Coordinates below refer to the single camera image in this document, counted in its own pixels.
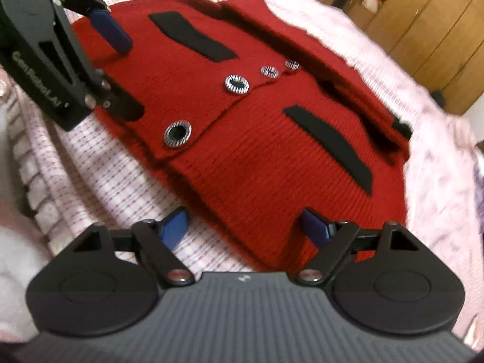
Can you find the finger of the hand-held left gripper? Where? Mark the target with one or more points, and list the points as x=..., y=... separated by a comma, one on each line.
x=121, y=100
x=113, y=34

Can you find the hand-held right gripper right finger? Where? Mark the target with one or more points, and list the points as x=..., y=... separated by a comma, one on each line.
x=315, y=227

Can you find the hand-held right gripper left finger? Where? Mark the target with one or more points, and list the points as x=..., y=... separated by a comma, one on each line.
x=174, y=227

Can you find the red knit sweater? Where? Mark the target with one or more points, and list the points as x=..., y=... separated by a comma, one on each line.
x=264, y=151

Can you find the pink checked bedsheet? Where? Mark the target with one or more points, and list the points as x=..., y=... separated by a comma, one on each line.
x=94, y=181

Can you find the white pillow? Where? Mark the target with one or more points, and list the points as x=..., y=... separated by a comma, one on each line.
x=15, y=249

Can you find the black bag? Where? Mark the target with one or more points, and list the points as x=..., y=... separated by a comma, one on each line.
x=439, y=99

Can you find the wooden wardrobe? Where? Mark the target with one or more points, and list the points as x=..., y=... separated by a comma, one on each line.
x=435, y=26

